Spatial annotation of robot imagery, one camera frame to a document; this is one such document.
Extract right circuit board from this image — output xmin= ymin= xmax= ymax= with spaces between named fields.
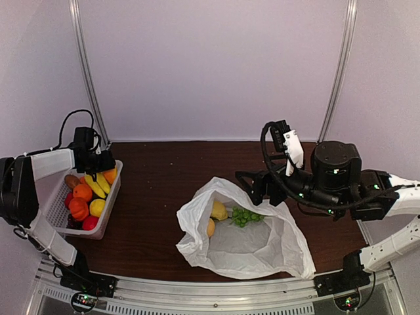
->
xmin=334 ymin=293 xmax=361 ymax=312

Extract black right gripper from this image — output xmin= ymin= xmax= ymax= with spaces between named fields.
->
xmin=235 ymin=154 xmax=343 ymax=219

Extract black right cable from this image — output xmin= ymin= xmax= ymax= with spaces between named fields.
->
xmin=261 ymin=121 xmax=394 ymax=211

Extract left aluminium frame post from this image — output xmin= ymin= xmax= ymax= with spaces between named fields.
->
xmin=68 ymin=0 xmax=111 ymax=147

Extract red fruit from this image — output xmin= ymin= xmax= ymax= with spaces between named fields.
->
xmin=82 ymin=215 xmax=99 ymax=231
xmin=64 ymin=192 xmax=74 ymax=208

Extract red fruit upper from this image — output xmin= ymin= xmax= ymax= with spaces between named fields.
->
xmin=64 ymin=192 xmax=74 ymax=208

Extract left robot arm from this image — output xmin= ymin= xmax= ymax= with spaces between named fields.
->
xmin=1 ymin=127 xmax=117 ymax=297

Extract aluminium frame post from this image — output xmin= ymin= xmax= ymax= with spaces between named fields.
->
xmin=68 ymin=0 xmax=111 ymax=147
xmin=317 ymin=0 xmax=358 ymax=143

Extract left circuit board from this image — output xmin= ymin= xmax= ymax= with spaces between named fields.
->
xmin=70 ymin=292 xmax=98 ymax=313

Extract yellow banana bunch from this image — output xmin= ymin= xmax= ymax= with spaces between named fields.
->
xmin=84 ymin=173 xmax=111 ymax=200

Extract green fruit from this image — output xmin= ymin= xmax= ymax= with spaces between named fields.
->
xmin=230 ymin=207 xmax=264 ymax=228

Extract yellow orange mango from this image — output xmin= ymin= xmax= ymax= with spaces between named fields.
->
xmin=102 ymin=167 xmax=117 ymax=185

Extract brown kiwi fruit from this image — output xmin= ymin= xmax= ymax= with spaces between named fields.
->
xmin=64 ymin=175 xmax=81 ymax=190

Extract right aluminium frame post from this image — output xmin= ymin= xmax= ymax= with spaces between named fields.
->
xmin=317 ymin=0 xmax=358 ymax=143

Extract circuit board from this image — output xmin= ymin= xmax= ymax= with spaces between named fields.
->
xmin=334 ymin=293 xmax=361 ymax=312
xmin=70 ymin=292 xmax=98 ymax=313

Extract front aluminium rail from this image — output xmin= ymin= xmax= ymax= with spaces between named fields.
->
xmin=24 ymin=259 xmax=406 ymax=314

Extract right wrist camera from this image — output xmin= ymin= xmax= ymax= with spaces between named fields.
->
xmin=270 ymin=120 xmax=305 ymax=177

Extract white perforated plastic basket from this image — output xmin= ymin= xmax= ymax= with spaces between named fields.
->
xmin=39 ymin=160 xmax=123 ymax=240

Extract dark purple grapes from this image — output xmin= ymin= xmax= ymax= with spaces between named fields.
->
xmin=66 ymin=214 xmax=83 ymax=230

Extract yellow fruit lower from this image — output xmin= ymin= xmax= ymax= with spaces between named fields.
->
xmin=89 ymin=198 xmax=106 ymax=218

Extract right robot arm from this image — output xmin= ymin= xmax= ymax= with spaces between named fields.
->
xmin=235 ymin=141 xmax=419 ymax=297

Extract orange fruit from bag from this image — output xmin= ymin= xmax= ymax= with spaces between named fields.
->
xmin=73 ymin=183 xmax=93 ymax=202

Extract peach fruit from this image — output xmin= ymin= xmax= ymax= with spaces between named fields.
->
xmin=207 ymin=218 xmax=215 ymax=238

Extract white plastic bag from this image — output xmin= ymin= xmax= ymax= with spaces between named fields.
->
xmin=176 ymin=177 xmax=316 ymax=280

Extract red fruit lower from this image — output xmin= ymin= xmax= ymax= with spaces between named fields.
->
xmin=82 ymin=215 xmax=99 ymax=231

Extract pale yellow bumpy fruit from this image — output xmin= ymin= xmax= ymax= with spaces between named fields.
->
xmin=210 ymin=200 xmax=228 ymax=221

